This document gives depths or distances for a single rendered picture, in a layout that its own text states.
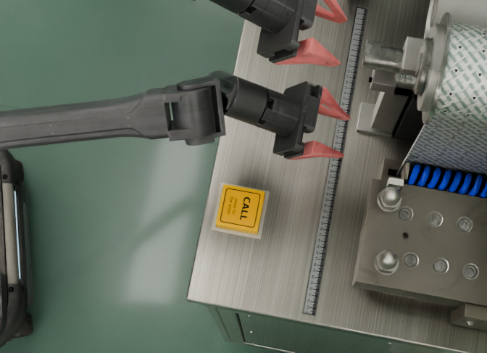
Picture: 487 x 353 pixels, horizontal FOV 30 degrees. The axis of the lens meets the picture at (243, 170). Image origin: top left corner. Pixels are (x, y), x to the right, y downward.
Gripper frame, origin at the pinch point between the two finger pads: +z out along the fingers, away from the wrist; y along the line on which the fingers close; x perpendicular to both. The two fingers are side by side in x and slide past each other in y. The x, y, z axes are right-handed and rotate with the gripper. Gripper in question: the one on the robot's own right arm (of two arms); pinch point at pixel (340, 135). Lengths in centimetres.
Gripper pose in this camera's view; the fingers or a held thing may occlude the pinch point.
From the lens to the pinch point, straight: 136.8
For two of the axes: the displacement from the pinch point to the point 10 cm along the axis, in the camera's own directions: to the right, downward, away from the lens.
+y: -1.9, 9.5, -2.4
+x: 4.8, -1.2, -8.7
